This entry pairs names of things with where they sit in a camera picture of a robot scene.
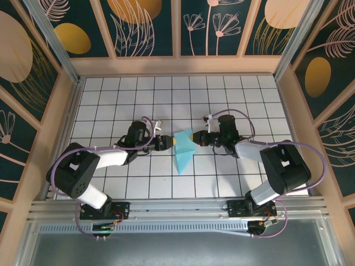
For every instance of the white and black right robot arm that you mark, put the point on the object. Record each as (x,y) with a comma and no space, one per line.
(285,169)

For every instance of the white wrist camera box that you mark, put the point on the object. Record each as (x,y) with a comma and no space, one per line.
(158,125)
(212,124)

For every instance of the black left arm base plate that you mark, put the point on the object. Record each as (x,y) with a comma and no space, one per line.
(122,209)

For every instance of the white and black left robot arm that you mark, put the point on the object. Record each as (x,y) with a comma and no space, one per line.
(72,174)

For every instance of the aluminium mounting rail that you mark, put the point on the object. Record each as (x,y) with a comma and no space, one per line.
(177,207)

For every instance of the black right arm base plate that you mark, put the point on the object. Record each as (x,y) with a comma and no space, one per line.
(235,209)

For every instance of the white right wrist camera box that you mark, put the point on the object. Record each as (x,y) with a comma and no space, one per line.
(212,124)

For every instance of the light blue cloth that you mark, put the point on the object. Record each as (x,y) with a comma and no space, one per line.
(183,158)

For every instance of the aluminium frame post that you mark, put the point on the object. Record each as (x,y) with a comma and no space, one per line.
(296,41)
(57,47)

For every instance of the grey metal sheet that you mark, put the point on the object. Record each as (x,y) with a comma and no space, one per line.
(177,249)

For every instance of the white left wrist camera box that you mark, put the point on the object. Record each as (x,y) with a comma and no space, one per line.
(158,125)

